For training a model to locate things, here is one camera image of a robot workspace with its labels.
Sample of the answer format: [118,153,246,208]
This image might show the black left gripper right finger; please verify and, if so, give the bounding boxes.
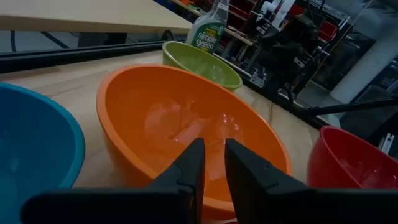
[224,138,398,224]

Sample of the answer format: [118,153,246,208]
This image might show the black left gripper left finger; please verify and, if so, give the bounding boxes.
[21,138,206,224]

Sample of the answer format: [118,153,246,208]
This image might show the orange plastic bowl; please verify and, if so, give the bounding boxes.
[96,63,294,221]

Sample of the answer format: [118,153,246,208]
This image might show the green plastic bowl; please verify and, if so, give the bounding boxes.
[162,40,244,93]

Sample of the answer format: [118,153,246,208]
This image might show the blue plastic bowl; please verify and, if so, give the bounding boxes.
[0,82,86,224]

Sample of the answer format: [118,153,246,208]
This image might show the stack of rainbow bowls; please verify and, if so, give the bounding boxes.
[306,125,398,190]

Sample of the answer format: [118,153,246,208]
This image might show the metal storage shelf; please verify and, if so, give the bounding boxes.
[170,0,352,47]

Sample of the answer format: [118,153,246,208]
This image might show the Simple Green spray bottle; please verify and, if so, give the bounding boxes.
[185,0,231,54]

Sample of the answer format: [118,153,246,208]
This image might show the light wooden desk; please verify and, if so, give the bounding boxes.
[0,0,193,35]

